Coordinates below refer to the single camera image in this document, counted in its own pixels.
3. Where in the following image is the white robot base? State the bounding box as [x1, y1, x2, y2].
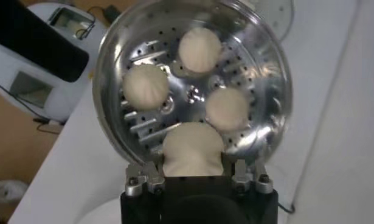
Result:
[0, 2, 108, 122]

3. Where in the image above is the black robot torso column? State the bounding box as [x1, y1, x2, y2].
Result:
[0, 0, 90, 83]

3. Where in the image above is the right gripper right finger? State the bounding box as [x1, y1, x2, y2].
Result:
[231, 158, 274, 195]

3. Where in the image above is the black cable with plug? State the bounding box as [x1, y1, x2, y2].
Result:
[0, 79, 64, 135]

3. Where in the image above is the white steamed baozi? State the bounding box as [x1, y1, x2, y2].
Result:
[122, 64, 170, 111]
[205, 87, 251, 131]
[178, 27, 223, 74]
[162, 121, 226, 178]

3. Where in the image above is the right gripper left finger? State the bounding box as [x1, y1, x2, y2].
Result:
[125, 161, 166, 197]

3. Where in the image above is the stainless steel steamer basket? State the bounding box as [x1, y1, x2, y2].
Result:
[92, 0, 294, 167]

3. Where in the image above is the black cooker power cord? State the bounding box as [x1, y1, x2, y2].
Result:
[277, 200, 297, 214]

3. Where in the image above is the glass lid with white handle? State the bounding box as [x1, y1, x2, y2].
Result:
[250, 0, 297, 42]

